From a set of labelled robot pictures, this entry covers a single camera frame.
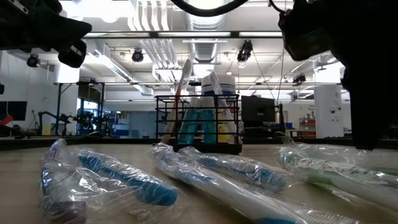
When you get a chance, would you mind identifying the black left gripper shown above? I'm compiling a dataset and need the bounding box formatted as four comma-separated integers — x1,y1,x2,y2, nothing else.
0,0,93,68

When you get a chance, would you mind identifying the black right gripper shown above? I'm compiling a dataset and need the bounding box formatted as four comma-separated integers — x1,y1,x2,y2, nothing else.
329,0,398,150

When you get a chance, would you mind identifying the blue toothbrush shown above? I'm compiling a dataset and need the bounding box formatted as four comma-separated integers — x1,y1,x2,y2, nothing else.
150,142,361,224
76,149,180,207
178,146,307,192

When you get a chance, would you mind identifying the purple toothbrush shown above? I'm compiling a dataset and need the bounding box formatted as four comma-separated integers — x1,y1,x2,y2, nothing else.
39,138,137,224

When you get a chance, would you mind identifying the red shelf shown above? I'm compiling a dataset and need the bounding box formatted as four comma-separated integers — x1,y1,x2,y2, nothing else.
298,116,317,138

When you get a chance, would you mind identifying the blue storage shelf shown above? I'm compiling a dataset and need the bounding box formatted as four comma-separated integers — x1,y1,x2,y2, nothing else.
105,111,125,138

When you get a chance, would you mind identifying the white-lidded wipes canister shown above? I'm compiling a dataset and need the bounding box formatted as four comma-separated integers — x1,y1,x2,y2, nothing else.
201,73,236,144

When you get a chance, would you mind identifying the black overhead crossbar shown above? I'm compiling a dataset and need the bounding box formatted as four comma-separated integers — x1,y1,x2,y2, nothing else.
83,30,284,39

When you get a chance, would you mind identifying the black metal stand frame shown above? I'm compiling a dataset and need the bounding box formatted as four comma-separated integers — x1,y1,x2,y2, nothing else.
55,81,106,137

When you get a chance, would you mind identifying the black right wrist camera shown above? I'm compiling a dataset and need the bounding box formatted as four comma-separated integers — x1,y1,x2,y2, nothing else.
278,7,331,62

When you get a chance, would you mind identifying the black aluminium table frame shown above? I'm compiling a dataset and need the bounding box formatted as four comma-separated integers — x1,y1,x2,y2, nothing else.
0,136,398,152

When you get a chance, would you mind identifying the silver ventilation duct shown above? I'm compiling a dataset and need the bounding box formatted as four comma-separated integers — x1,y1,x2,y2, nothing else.
185,0,228,63

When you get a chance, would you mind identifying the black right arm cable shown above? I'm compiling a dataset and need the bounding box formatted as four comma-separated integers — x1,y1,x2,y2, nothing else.
169,0,249,18

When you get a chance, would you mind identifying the black wire basket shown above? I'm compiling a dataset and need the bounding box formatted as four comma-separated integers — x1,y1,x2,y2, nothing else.
154,94,243,156

